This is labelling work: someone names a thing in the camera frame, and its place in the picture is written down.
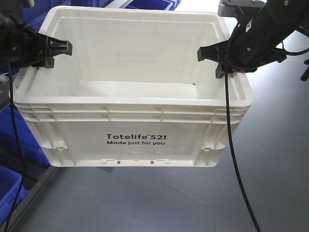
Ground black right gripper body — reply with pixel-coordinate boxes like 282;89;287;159
226;21;287;73

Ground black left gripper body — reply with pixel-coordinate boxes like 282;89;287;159
0;14;46;68

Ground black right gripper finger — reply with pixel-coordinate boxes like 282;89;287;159
215;63;236;78
197;40;228;62

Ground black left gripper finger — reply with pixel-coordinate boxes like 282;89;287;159
32;57;54;69
37;33;72;57

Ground white Totelife plastic bin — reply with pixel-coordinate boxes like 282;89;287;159
14;6;253;167

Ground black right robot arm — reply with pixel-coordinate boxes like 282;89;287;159
197;0;309;78

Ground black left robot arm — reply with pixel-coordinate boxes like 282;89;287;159
0;0;73;69

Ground blue bin upper left back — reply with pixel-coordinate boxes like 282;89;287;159
106;0;181;11

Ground blue bin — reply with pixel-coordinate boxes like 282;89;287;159
106;0;181;11
0;165;22;226

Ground blue bin lower left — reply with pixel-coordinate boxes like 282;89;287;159
0;165;22;226

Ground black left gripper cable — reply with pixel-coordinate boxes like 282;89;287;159
4;55;27;232

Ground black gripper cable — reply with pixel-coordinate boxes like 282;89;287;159
4;55;27;232
224;43;262;232

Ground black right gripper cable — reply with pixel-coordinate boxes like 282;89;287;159
224;43;262;232

